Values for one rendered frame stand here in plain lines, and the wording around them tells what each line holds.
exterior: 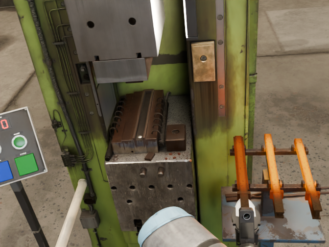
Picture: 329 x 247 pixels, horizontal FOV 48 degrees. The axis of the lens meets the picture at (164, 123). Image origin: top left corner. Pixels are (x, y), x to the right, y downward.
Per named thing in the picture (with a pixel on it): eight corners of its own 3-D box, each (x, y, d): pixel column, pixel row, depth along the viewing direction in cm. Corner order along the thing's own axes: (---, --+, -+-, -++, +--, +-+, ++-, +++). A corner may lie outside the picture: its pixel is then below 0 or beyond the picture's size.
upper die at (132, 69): (148, 80, 142) (144, 58, 137) (97, 84, 144) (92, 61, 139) (156, 38, 177) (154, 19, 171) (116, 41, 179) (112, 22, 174)
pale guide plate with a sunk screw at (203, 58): (215, 81, 154) (214, 42, 144) (193, 82, 155) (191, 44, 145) (215, 78, 156) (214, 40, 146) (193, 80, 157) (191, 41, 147)
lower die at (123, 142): (158, 152, 162) (156, 136, 157) (113, 154, 164) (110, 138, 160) (164, 102, 197) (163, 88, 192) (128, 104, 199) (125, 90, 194)
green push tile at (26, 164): (38, 170, 151) (33, 153, 150) (19, 176, 149) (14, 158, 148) (38, 170, 153) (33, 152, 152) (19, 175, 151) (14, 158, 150)
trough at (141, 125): (145, 139, 159) (144, 137, 158) (132, 140, 159) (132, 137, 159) (153, 91, 193) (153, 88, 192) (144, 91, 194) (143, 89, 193)
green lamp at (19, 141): (25, 148, 149) (21, 139, 146) (13, 148, 149) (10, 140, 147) (28, 143, 151) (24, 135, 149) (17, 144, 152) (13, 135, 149)
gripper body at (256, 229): (234, 231, 129) (236, 262, 119) (234, 214, 124) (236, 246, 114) (256, 231, 128) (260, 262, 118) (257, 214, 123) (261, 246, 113)
